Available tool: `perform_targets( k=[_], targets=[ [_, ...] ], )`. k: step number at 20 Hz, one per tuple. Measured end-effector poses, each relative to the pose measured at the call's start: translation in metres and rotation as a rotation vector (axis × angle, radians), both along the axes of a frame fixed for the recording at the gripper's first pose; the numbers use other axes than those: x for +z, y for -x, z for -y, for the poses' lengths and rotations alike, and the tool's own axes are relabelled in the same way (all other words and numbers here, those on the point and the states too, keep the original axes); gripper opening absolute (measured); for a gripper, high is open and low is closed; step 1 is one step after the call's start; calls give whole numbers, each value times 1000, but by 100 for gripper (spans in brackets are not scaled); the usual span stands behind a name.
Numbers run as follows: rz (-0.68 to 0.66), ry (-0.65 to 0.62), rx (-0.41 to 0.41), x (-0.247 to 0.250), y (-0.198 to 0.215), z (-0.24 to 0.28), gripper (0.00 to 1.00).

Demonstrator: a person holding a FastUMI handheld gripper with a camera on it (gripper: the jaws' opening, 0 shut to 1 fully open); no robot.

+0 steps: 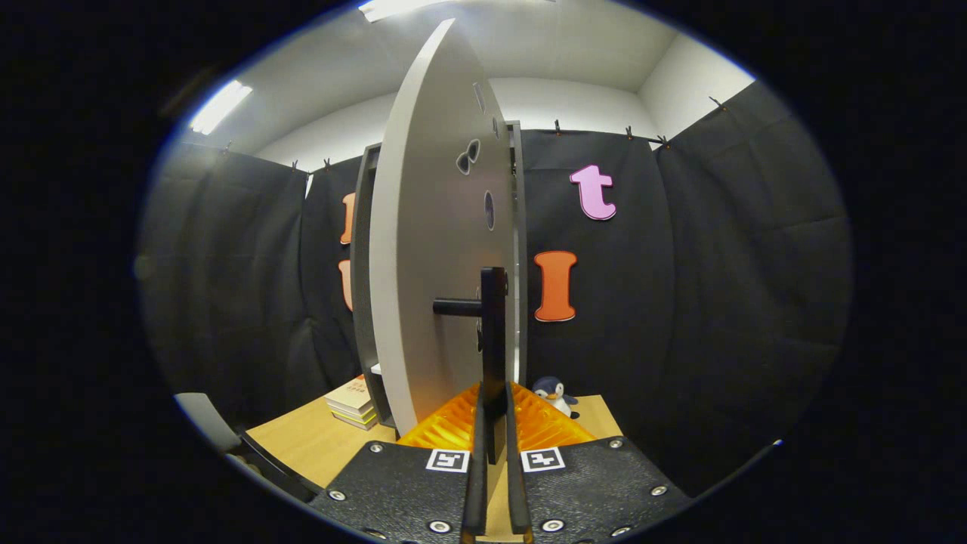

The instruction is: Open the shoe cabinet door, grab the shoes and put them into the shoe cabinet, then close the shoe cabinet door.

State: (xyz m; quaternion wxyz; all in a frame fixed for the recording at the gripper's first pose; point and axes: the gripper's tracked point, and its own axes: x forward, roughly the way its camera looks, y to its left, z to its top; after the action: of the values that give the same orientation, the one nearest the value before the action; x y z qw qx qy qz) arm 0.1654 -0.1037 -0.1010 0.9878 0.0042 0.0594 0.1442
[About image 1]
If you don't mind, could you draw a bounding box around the penguin plush toy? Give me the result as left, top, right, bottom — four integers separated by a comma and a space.
532, 376, 581, 420

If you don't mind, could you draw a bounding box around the black backdrop cloth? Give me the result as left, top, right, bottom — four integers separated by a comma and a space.
140, 79, 854, 499

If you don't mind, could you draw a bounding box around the dark grey shoe cabinet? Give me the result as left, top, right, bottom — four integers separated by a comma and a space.
350, 121, 528, 431

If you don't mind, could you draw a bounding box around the thick beige cover book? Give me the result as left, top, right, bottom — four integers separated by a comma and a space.
325, 376, 377, 416

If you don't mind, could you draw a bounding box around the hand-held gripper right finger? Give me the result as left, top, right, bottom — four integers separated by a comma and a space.
502, 380, 694, 544

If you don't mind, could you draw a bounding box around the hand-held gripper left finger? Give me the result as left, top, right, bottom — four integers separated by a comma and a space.
310, 382, 492, 544

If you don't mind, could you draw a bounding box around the beige shoe cabinet door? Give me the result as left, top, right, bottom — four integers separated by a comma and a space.
369, 19, 522, 465

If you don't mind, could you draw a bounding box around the long ceiling strip light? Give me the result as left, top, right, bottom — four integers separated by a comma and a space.
189, 80, 254, 136

